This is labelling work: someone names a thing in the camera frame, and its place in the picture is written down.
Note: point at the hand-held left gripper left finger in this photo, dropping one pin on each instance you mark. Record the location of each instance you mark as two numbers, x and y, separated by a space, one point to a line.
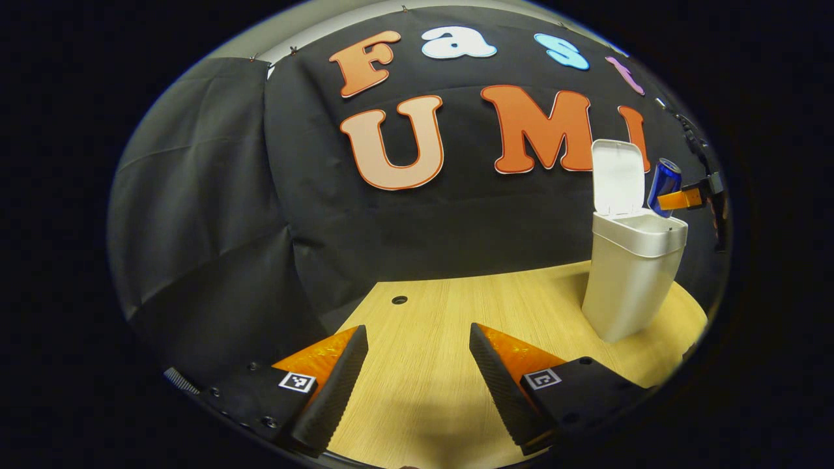
332 397

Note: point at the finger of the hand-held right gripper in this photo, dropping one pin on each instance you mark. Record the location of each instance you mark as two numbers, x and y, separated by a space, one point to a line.
690 197

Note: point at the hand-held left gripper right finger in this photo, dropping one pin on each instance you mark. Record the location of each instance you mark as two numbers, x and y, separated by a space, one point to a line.
502 391

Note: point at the blue pop can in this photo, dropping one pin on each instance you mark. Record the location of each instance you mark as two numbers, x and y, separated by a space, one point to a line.
666 176

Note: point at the white desktop garbage bin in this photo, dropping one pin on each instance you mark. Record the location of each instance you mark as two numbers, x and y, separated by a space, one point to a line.
625 286

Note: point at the wooden desktop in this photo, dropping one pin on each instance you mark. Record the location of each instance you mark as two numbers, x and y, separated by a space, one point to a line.
443 365

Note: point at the grey ribbed strip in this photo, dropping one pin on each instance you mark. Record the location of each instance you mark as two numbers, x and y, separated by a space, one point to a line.
180 381

